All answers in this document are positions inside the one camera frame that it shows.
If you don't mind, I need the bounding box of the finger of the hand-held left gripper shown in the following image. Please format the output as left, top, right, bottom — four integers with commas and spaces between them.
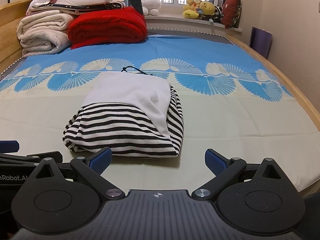
26, 151, 63, 165
0, 141, 20, 153

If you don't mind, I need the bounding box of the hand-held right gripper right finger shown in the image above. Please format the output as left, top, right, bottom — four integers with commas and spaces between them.
191, 149, 298, 200

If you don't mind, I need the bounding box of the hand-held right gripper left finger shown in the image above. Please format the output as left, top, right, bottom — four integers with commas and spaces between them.
24, 147, 125, 200

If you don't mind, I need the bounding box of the black white striped hooded shirt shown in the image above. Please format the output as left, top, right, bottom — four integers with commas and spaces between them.
62, 66, 185, 159

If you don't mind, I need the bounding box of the blue cream patterned bed sheet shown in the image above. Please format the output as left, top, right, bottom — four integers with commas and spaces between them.
0, 34, 309, 195

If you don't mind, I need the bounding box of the wooden headboard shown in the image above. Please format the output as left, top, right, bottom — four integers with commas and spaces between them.
0, 0, 38, 70

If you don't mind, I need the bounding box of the folded white blanket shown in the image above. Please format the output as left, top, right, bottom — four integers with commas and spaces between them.
17, 12, 75, 58

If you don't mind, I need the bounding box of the purple board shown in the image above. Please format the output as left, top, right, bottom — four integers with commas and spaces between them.
250, 27, 272, 59

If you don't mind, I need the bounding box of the folded red blanket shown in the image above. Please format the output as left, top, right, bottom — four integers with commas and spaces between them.
68, 7, 148, 50

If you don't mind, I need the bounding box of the white windowsill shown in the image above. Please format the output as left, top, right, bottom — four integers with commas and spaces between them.
145, 14, 243, 34

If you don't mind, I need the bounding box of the black white striped plush toy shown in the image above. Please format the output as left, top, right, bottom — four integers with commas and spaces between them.
212, 5, 225, 23

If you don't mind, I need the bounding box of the dark red cushion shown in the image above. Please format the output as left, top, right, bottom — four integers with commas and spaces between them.
221, 0, 242, 29

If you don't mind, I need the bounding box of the folded dark patterned cloth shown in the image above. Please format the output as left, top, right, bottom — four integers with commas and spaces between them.
32, 1, 125, 15

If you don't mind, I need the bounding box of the yellow duck plush toy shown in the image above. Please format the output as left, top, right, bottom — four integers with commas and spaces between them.
182, 0, 201, 20

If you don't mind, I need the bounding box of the yellow bear plush toy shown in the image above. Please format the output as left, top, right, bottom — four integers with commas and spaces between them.
199, 1, 216, 16

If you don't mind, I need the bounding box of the wooden bed side rail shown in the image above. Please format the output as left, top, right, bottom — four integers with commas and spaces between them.
225, 34, 320, 200

